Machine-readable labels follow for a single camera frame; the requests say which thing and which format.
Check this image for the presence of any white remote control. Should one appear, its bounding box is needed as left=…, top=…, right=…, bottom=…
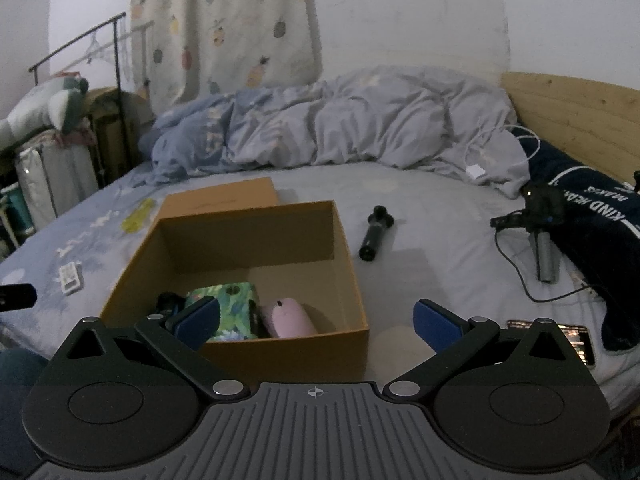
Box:
left=58, top=261, right=84, bottom=296

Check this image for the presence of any yellow liquid bottle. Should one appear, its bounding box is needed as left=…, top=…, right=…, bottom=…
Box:
left=120, top=197, right=155, bottom=234

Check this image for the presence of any black electric shaver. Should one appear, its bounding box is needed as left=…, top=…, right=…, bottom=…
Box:
left=358, top=205, right=395, bottom=262

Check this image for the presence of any brown cardboard box lid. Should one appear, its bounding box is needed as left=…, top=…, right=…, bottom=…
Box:
left=156, top=178, right=280, bottom=221

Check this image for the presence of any black blue object in box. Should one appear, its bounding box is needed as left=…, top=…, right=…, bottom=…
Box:
left=154, top=292, right=186, bottom=322

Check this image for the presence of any green floral tissue pack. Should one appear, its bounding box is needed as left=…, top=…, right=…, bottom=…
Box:
left=186, top=282, right=259, bottom=341

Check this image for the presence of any teal plastic bin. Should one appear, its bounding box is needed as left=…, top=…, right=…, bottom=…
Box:
left=1, top=182, right=35, bottom=248

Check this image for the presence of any pink computer mouse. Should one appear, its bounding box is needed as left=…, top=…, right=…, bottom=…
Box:
left=260, top=298, right=318, bottom=338

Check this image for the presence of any smartphone with lit screen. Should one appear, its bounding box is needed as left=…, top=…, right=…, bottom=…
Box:
left=506, top=318, right=598, bottom=370

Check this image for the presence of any silver grey storage bag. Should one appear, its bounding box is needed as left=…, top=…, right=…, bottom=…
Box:
left=15, top=130, right=99, bottom=231

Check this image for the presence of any brown cardboard box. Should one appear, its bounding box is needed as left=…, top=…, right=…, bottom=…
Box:
left=100, top=202, right=369, bottom=385

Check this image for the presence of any dark printed pillow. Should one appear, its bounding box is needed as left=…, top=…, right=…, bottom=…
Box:
left=512, top=126, right=639, bottom=352

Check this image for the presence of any white green plush toy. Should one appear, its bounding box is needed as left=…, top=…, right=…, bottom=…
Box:
left=1, top=77, right=89, bottom=151

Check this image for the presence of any grey blue duvet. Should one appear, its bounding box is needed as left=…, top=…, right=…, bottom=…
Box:
left=139, top=66, right=529, bottom=198

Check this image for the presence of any black clothes rack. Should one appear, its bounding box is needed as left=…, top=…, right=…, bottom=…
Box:
left=28, top=12, right=145, bottom=188

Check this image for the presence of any wooden headboard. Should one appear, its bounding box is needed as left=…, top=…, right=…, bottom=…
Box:
left=500, top=72, right=640, bottom=183

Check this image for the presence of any pineapple print curtain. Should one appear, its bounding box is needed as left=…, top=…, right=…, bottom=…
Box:
left=130, top=0, right=319, bottom=114

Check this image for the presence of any black cable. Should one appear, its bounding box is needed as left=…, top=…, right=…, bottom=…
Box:
left=493, top=226, right=594, bottom=304

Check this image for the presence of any black tripod with grey handle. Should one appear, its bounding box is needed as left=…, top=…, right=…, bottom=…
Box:
left=490, top=182, right=563, bottom=284

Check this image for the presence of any white charger with cable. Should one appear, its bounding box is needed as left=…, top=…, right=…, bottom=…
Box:
left=463, top=122, right=542, bottom=180

